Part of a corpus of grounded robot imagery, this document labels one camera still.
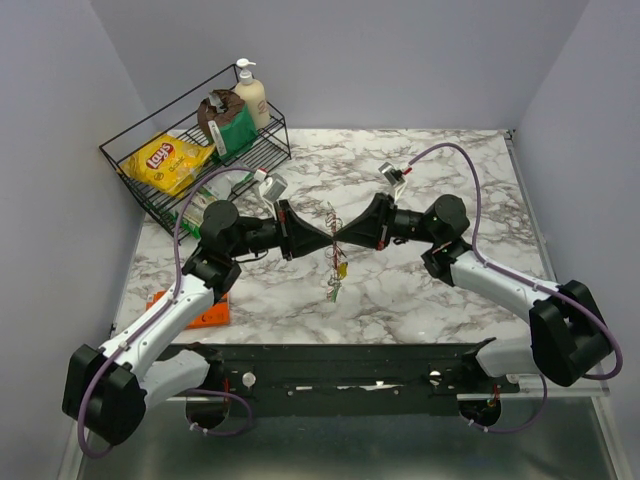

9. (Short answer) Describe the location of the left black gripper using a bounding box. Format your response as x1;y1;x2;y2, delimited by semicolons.
228;200;334;262

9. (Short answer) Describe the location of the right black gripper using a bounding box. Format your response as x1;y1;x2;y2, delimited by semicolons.
333;192;440;250

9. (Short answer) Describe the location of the steel key organizer red handle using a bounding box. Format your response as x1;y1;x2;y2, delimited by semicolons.
325;202;345;269

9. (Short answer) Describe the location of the yellow key tag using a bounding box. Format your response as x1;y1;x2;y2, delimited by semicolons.
337;262;348;280

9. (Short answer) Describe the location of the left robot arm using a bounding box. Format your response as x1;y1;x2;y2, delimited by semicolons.
62;200;332;458

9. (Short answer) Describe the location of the white green flat packet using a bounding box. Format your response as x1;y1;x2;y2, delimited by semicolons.
200;170;253;200

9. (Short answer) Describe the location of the green white snack packet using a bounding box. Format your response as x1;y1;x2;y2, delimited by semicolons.
172;187;217;239

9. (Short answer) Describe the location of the orange box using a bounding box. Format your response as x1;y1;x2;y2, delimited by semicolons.
146;290;231;331

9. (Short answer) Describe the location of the brown and green bag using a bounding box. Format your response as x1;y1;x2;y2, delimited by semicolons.
197;89;258;160

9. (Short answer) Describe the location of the yellow Lays chips bag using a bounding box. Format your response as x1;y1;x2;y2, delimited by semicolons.
121;134;215;197

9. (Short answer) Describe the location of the cream lotion pump bottle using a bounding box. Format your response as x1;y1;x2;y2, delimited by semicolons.
234;58;270;129

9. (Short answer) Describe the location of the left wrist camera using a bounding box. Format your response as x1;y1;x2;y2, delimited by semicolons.
254;168;288;203

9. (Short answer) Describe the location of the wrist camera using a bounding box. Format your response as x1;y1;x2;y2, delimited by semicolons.
254;168;288;203
379;162;407;202

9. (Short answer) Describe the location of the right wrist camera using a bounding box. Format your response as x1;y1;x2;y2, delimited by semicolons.
379;162;407;202

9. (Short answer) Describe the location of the black wire rack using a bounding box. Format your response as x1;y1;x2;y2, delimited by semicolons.
99;59;291;239

